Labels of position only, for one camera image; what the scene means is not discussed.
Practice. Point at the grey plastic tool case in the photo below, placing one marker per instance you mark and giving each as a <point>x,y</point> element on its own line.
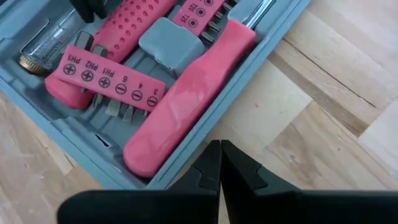
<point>77,143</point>

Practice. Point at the clear tester screwdriver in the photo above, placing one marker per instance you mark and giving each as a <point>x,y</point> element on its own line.
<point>46,46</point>

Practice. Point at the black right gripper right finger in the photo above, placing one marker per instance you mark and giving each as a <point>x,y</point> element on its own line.
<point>242,174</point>

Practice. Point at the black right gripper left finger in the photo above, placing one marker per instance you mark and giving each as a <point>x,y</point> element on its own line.
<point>205,174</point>

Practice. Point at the pink bit holder PH print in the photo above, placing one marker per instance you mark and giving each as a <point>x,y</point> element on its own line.
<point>109,81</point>

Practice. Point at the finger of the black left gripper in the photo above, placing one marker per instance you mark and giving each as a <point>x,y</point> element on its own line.
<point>88,9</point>

